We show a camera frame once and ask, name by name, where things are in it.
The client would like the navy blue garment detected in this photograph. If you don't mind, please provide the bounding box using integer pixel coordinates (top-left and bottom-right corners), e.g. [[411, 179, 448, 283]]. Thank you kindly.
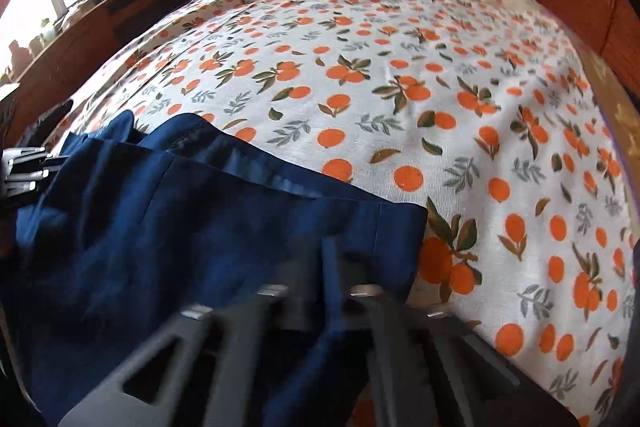
[[0, 111, 428, 427]]

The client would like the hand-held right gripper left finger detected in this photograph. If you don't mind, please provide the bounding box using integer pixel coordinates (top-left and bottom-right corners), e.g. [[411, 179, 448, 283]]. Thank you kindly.
[[57, 252, 325, 427]]

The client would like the wooden desk cabinet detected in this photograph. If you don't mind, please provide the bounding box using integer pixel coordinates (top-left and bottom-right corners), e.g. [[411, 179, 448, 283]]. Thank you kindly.
[[10, 0, 221, 142]]

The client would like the orange print bed sheet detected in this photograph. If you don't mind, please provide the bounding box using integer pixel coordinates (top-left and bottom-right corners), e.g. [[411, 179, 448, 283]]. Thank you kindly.
[[50, 0, 640, 427]]

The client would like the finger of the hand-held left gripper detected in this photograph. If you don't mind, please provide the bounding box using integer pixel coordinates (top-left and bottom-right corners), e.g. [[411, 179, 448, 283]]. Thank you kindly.
[[0, 179, 40, 208], [2, 147, 65, 180]]

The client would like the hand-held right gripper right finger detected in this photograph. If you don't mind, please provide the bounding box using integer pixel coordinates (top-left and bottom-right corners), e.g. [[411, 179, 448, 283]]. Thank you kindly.
[[336, 256, 581, 427]]

